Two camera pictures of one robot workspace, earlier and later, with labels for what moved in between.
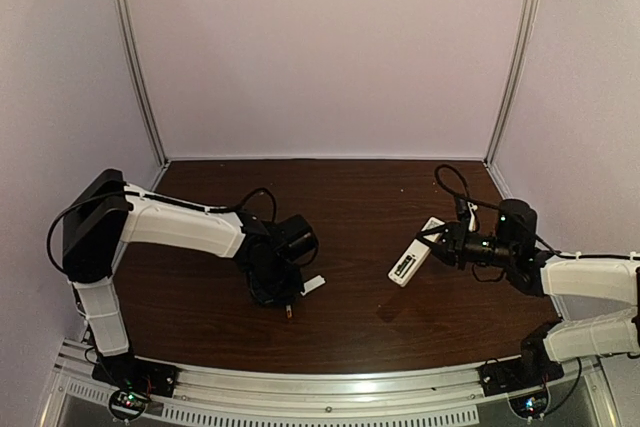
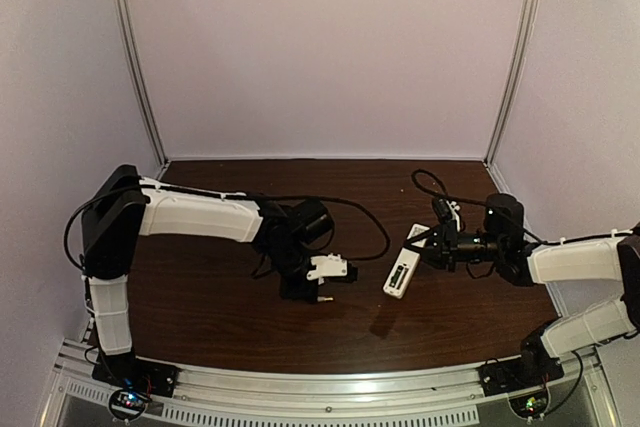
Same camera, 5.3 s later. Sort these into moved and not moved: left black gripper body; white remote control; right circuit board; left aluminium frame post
Moved: left black gripper body; white remote control
Not moved: right circuit board; left aluminium frame post
